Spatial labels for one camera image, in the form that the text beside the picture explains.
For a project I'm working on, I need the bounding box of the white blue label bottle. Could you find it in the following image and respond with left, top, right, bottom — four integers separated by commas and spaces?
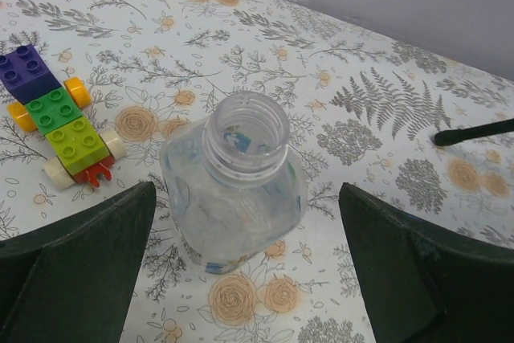
160, 91, 308, 275

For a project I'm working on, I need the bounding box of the floral tablecloth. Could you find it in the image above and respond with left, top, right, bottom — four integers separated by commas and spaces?
1, 0, 513, 342

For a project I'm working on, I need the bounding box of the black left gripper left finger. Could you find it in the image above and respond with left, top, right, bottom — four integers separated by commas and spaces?
1, 182, 157, 342

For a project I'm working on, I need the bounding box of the black music stand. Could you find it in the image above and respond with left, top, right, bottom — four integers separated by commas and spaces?
431, 119, 514, 147

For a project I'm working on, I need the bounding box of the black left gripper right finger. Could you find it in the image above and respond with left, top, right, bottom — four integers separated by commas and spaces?
339, 183, 513, 342

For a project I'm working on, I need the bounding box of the colourful toy block car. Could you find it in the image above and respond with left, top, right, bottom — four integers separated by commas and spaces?
1, 45, 127, 190

